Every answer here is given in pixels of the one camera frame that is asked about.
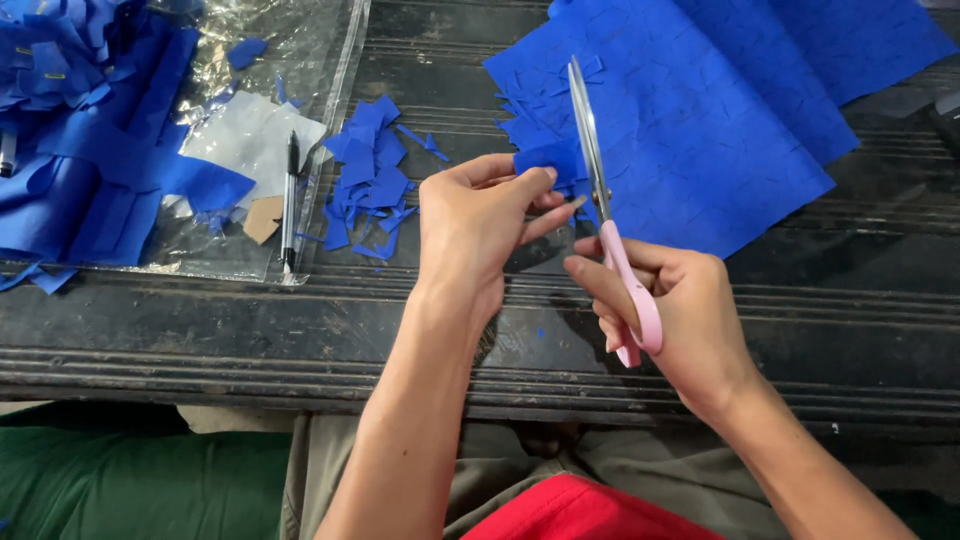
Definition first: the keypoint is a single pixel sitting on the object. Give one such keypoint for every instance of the person's left hand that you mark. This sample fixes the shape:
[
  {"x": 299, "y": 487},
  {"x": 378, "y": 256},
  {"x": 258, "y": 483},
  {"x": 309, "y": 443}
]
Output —
[{"x": 465, "y": 225}]

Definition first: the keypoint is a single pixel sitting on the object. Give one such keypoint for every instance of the person's right hand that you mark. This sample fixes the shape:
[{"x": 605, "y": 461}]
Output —
[{"x": 694, "y": 315}]

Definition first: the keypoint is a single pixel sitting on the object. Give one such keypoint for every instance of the small blue felt piece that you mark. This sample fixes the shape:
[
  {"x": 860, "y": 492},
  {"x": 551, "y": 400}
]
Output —
[{"x": 546, "y": 156}]

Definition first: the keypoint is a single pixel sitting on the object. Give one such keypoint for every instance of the pile of blue felt scraps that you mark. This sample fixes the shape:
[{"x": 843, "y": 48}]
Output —
[{"x": 371, "y": 172}]

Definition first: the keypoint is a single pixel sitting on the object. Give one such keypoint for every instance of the person's khaki trousers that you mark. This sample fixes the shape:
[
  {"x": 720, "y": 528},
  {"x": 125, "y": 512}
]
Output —
[{"x": 675, "y": 469}]

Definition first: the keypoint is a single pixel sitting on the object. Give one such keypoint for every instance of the black and silver pen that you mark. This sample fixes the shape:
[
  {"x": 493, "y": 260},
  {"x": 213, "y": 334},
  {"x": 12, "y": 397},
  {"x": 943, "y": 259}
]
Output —
[{"x": 289, "y": 195}]

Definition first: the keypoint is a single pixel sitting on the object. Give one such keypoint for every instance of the brown cardboard piece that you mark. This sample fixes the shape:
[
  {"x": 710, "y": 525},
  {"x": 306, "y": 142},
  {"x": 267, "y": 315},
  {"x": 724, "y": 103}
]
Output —
[{"x": 262, "y": 219}]

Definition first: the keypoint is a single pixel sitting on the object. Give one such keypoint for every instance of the large blue felt sheet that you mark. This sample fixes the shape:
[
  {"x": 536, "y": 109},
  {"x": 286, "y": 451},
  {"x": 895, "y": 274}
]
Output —
[{"x": 712, "y": 112}]

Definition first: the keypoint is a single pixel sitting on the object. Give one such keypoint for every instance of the person's red shirt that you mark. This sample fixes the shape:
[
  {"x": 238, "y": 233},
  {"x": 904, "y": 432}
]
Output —
[{"x": 577, "y": 514}]

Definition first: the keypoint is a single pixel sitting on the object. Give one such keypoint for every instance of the white paper sheet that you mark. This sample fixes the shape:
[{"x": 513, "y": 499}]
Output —
[{"x": 247, "y": 139}]

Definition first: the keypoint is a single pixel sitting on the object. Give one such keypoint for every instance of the clear plastic bag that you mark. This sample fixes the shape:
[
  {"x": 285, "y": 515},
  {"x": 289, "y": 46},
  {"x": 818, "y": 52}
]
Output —
[{"x": 300, "y": 45}]

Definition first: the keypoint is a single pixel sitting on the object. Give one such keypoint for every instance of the single blue felt scrap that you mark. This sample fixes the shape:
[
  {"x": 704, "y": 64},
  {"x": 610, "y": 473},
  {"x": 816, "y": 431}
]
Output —
[{"x": 246, "y": 52}]

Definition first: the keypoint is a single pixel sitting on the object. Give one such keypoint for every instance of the dark object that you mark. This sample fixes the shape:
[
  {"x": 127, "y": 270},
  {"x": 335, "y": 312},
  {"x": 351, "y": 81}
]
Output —
[{"x": 949, "y": 120}]

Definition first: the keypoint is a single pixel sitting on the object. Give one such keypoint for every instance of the heap of blue felt strips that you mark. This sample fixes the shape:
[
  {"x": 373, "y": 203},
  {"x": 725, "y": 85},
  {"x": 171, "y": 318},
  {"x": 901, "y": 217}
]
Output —
[{"x": 82, "y": 135}]

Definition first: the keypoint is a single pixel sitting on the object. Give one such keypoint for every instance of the green cloth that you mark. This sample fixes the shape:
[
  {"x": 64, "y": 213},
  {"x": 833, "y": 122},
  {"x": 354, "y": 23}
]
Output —
[{"x": 135, "y": 480}]

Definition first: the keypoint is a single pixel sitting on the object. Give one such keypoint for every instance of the dark pen with silver tip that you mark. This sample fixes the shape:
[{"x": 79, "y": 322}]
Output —
[{"x": 7, "y": 154}]

